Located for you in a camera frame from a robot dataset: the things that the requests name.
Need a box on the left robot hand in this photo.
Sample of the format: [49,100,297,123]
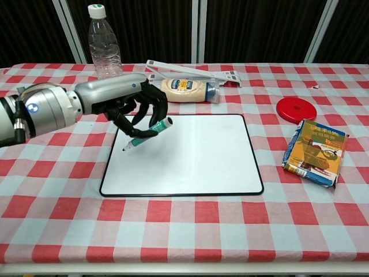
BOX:
[73,72,169,139]

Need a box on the green whiteboard marker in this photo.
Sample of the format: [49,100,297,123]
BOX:
[122,117,174,152]

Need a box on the white dry-erase board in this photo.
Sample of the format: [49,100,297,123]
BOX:
[99,114,265,198]

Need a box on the clear plastic water bottle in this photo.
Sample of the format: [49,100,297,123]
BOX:
[87,3,123,80]

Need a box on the mayonnaise squeeze bottle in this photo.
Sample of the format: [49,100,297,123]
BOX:
[160,77,220,103]

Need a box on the white folding stand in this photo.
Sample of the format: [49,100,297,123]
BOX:
[145,59,242,88]

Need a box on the red white checkered tablecloth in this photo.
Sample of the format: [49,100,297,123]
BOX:
[0,62,369,264]

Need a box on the red round disc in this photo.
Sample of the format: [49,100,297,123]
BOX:
[276,97,318,121]

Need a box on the blue yellow snack packet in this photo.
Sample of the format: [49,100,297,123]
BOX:
[281,118,349,190]

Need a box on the white window frame post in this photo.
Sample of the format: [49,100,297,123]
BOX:
[303,0,340,63]
[51,0,88,65]
[191,0,208,64]

